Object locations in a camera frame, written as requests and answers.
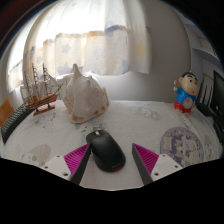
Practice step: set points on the black router with antennas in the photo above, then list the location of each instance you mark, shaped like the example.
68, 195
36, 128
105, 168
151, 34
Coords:
204, 108

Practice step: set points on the white star-print curtain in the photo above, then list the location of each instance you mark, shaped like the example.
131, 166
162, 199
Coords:
86, 43

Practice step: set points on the white printed tablecloth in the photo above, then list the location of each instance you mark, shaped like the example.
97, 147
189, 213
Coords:
140, 126

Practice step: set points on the wooden model sailing ship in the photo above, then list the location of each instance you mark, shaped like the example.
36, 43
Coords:
41, 100

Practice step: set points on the black monitor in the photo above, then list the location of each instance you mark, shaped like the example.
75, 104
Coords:
218, 96

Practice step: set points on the white shelf unit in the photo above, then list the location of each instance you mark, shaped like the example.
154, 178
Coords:
206, 50

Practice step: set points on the black keyboard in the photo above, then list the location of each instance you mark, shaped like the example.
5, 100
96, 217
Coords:
13, 121

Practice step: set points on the cartoon boy figurine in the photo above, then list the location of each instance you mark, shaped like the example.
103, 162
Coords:
185, 96

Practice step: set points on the large white conch shell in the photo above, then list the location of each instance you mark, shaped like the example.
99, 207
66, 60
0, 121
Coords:
85, 100

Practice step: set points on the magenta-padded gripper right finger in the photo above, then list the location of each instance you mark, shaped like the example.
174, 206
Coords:
163, 165

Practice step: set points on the black computer mouse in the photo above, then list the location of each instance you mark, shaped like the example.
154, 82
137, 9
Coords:
106, 151

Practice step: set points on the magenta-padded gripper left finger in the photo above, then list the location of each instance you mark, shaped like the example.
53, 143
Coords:
61, 165

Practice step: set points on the round purple printed mouse pad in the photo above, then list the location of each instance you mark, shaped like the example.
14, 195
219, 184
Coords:
181, 146

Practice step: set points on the white radiator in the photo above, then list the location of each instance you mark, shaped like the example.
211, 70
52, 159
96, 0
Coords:
61, 85

